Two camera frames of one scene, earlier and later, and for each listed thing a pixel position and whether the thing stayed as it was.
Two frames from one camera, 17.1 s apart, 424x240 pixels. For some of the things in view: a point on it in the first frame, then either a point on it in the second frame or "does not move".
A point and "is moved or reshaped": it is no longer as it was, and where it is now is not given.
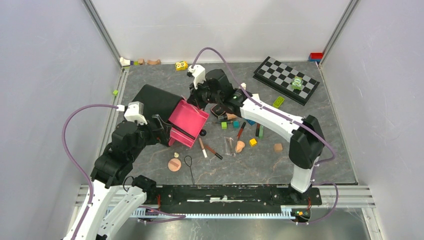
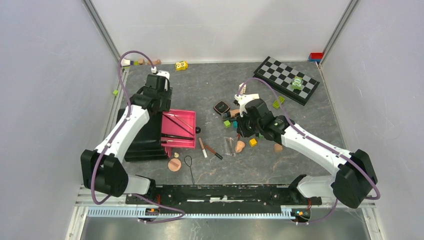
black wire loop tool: (189, 166) does not move
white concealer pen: (203, 149) does not move
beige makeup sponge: (239, 146) does not move
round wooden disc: (174, 164) does not move
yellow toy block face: (181, 65) does not move
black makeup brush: (175, 126) -> (176, 136)
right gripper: (194, 95) -> (241, 128)
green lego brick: (278, 102) does not move
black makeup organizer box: (158, 101) is moved or reshaped
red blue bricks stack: (315, 56) does not move
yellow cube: (253, 142) does not move
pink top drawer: (187, 121) is moved or reshaped
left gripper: (162, 133) -> (166, 94)
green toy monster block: (296, 82) does not move
